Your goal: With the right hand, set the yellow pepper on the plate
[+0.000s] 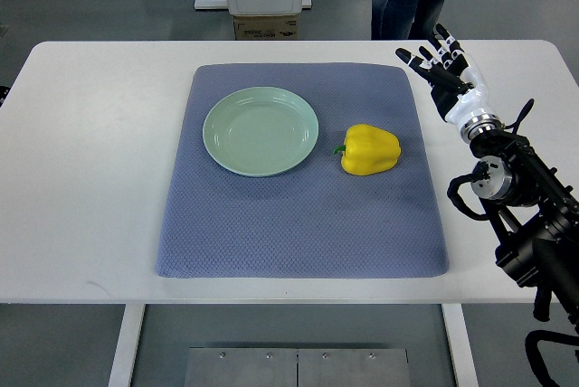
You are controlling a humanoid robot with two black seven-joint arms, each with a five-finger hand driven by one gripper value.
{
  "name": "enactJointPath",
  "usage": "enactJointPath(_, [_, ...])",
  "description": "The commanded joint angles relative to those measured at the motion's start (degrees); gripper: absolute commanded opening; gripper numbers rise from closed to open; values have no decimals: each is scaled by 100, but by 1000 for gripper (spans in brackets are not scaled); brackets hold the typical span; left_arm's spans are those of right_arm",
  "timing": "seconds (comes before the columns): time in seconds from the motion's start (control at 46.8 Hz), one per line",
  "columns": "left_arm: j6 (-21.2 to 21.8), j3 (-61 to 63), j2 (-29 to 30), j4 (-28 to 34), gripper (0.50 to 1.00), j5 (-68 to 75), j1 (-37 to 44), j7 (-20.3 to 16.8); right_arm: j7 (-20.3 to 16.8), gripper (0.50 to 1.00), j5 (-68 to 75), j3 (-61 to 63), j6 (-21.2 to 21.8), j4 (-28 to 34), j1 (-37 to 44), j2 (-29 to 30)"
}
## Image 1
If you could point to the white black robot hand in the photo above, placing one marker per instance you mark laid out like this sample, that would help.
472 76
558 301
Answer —
457 89

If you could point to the yellow bell pepper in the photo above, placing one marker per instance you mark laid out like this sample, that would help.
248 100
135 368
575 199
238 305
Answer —
368 150

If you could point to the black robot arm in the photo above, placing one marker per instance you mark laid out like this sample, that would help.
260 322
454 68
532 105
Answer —
534 216

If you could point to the light green plate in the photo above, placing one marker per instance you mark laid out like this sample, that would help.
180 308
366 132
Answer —
260 131

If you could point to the blue-grey quilted mat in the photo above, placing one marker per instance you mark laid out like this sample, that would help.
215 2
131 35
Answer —
315 220

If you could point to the cardboard box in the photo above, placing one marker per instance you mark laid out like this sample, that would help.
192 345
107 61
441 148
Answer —
266 28

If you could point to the white right table leg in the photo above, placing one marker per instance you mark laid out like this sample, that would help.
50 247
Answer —
459 344

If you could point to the white table leg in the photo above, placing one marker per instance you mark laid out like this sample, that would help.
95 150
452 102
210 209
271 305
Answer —
459 344
127 346

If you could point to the white left table leg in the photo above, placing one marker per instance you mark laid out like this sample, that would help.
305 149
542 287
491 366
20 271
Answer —
127 346

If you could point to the grey metal base plate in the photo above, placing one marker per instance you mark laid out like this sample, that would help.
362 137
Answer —
297 367

